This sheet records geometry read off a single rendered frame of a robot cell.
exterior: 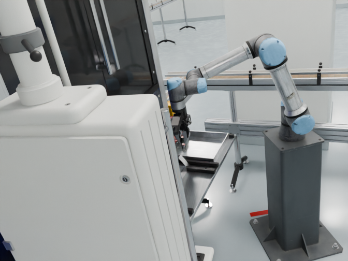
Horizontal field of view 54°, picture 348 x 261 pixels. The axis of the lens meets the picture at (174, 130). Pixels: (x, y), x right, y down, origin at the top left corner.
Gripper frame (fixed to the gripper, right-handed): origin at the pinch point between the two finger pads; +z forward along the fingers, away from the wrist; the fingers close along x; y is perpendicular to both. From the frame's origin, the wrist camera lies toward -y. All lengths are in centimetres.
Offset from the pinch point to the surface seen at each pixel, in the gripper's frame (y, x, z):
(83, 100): -87, -25, -65
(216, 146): 8.0, -15.7, 5.2
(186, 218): -71, -35, -19
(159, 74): 20.4, 17.7, -31.0
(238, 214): 52, -9, 93
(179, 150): 0.3, 2.7, 5.2
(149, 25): 20, 18, -59
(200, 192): -30.4, -20.6, 5.4
